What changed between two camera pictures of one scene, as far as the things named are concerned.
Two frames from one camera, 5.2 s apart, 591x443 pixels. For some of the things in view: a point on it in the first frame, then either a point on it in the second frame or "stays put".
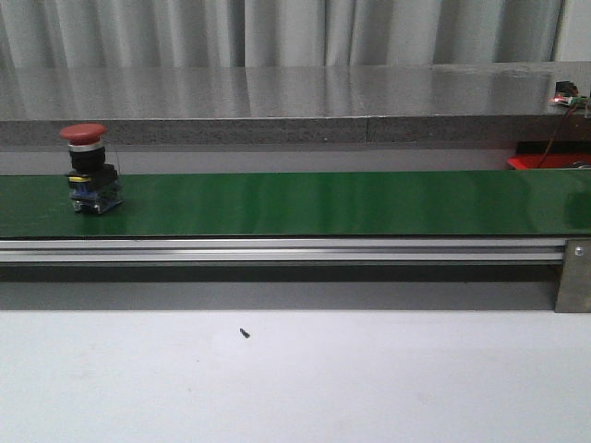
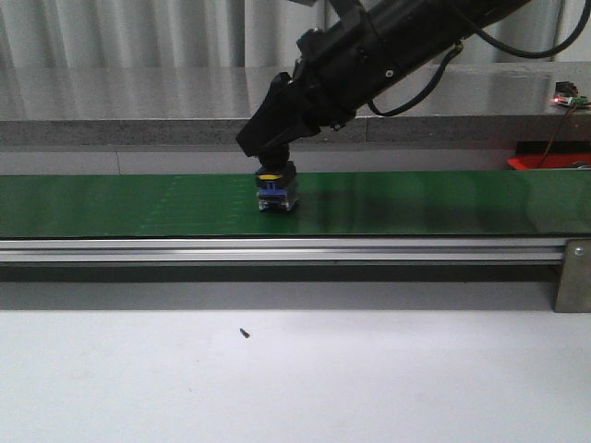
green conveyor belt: x=555 y=202 stays put
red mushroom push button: x=93 y=185 → x=273 y=194
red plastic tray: x=550 y=161 stays put
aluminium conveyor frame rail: x=286 y=250 stays put
